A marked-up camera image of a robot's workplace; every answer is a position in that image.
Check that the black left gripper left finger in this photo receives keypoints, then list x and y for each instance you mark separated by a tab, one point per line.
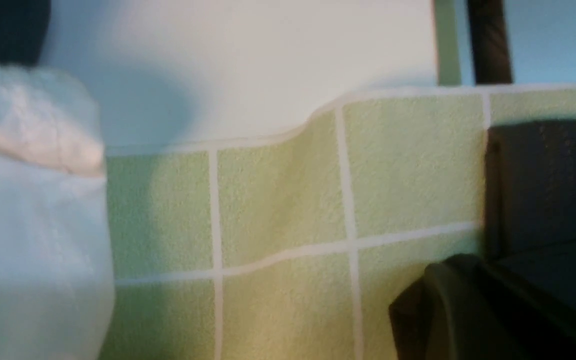
442	315

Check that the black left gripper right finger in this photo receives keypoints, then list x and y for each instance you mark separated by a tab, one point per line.
543	327

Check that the dark gray long-sleeve shirt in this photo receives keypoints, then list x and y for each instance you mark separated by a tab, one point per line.
531	203

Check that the white crumpled shirt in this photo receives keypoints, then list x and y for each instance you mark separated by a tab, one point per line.
57	289

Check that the light green grid mat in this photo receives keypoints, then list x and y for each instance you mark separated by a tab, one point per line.
292	247

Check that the dark blue garment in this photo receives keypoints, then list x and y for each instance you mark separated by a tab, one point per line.
23	29

